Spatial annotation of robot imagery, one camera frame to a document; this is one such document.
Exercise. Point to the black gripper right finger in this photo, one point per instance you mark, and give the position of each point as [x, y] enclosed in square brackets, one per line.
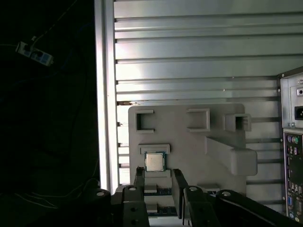
[198, 208]

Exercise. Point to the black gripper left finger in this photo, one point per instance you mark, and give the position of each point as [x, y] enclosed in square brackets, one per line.
[132, 208]

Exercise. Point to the silver green CPU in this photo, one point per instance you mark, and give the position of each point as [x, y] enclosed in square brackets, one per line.
[156, 160]

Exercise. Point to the RAM stick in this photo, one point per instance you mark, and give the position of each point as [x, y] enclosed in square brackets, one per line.
[166, 211]
[164, 191]

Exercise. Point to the grey parts rack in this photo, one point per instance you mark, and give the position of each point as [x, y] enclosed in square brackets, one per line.
[189, 146]

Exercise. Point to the black open PC case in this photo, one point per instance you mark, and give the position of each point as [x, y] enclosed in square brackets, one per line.
[294, 151]

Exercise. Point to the grey power supply unit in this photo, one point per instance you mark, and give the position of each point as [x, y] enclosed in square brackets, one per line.
[292, 99]

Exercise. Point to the white power strip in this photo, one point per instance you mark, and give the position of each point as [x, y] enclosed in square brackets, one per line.
[33, 53]

